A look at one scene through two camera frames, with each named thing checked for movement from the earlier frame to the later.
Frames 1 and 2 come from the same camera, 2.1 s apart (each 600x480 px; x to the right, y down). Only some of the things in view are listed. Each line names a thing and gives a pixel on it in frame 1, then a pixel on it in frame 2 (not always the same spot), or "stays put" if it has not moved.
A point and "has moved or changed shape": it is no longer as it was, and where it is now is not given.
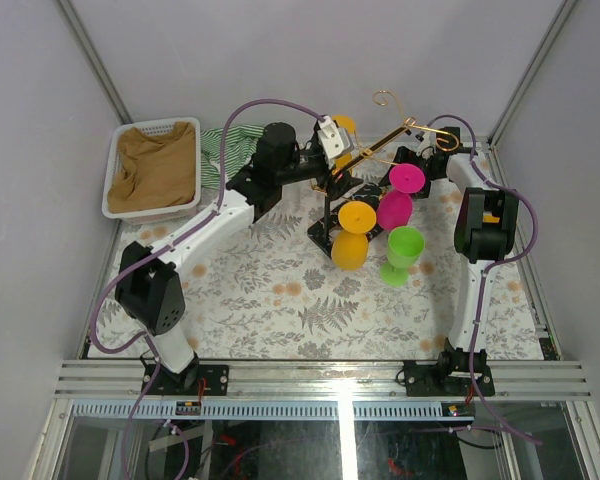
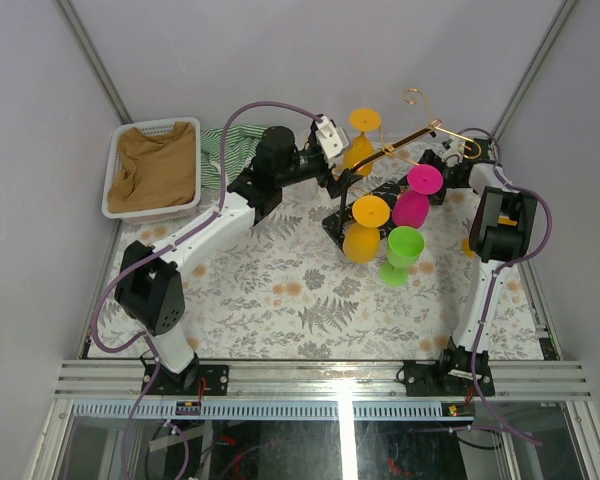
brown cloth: x=154 y=172 stays put
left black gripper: x=325 y=177 stays put
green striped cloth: x=240 y=144 stays put
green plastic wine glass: x=404 y=247 stays put
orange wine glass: x=344 y=121 has moved or changed shape
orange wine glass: x=350 y=245 has moved or changed shape
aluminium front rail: x=523 y=378 stays put
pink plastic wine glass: x=395 y=208 has moved or changed shape
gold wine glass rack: x=357 y=218 → x=392 y=191
